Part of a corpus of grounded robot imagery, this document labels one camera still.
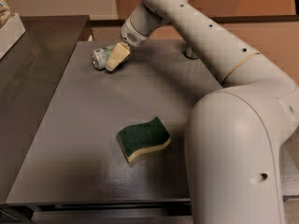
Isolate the silver 7up can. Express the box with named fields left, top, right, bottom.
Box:
left=92, top=45, right=115, bottom=70

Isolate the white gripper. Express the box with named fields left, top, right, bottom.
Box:
left=106, top=2, right=169, bottom=72

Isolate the white box on counter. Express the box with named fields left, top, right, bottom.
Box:
left=0, top=13, right=25, bottom=60

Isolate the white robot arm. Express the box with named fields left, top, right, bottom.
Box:
left=121, top=0, right=299, bottom=224

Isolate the green and yellow sponge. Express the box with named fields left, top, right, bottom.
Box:
left=118, top=117, right=171, bottom=163

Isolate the green upright soda can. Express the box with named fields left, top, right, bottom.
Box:
left=185, top=47, right=198, bottom=60

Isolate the dark side counter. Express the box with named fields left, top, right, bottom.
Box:
left=0, top=15, right=90, bottom=205

